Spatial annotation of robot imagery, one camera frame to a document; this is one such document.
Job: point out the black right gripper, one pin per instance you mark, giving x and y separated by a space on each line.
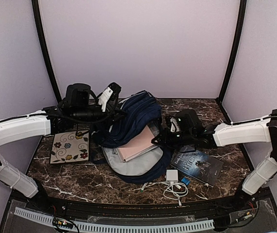
165 140

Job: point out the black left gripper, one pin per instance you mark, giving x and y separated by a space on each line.
111 109

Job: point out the pink hardcover book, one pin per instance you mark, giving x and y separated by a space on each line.
137 146

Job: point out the blue card packet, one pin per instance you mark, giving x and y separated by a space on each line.
197 165

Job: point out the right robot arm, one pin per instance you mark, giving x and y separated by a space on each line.
185 128

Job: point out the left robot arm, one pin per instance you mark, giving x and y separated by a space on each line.
79 106

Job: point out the white power adapter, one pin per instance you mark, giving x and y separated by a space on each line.
172 176

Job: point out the blue eraser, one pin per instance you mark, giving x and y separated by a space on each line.
185 181

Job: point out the green capped marker pen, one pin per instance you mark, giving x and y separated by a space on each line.
143 187

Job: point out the floral pattern notebook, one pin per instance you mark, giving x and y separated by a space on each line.
70 147

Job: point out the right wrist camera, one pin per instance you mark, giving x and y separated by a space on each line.
172 124

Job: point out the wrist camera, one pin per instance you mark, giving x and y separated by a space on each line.
172 124
109 94

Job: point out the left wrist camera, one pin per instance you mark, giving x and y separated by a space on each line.
109 94

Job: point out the black curved front rail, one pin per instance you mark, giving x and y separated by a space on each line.
127 200

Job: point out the left black frame post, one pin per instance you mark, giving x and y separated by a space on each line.
44 49

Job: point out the black frame post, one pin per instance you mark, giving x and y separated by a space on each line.
234 50
44 49

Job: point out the right black frame post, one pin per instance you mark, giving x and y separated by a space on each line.
234 50

